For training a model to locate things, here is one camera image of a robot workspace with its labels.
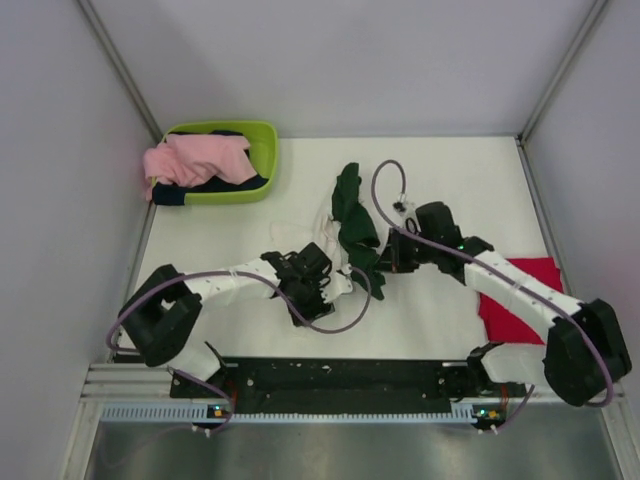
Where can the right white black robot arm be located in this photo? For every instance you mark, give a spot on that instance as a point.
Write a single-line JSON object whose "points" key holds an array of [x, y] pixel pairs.
{"points": [[582, 353]]}

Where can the lime green plastic basin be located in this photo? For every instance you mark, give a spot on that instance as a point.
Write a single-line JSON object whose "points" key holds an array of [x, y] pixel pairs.
{"points": [[264, 154]]}

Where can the folded red t-shirt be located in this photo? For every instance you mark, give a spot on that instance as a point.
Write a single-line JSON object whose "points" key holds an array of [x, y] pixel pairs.
{"points": [[502, 321]]}

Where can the navy blue t-shirt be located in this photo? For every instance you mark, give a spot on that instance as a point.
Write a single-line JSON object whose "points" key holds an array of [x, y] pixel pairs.
{"points": [[173, 195]]}

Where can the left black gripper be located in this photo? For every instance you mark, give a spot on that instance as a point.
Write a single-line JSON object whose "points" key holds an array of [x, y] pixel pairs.
{"points": [[317, 307]]}

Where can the white and green t-shirt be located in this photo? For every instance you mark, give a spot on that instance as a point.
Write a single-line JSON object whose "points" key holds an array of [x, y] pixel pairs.
{"points": [[343, 229]]}

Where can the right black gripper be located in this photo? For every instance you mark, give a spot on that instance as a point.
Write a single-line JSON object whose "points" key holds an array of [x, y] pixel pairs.
{"points": [[392, 259]]}

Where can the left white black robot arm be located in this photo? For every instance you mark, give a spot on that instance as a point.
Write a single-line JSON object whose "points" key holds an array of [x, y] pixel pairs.
{"points": [[166, 315]]}

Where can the grey slotted cable duct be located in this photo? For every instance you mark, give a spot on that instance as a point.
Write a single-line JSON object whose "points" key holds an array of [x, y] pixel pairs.
{"points": [[277, 411]]}

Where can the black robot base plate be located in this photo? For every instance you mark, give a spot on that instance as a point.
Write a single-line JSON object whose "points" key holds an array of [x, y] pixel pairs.
{"points": [[252, 379]]}

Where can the pink t-shirt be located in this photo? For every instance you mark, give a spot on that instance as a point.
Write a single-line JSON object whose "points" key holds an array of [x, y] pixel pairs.
{"points": [[193, 159]]}

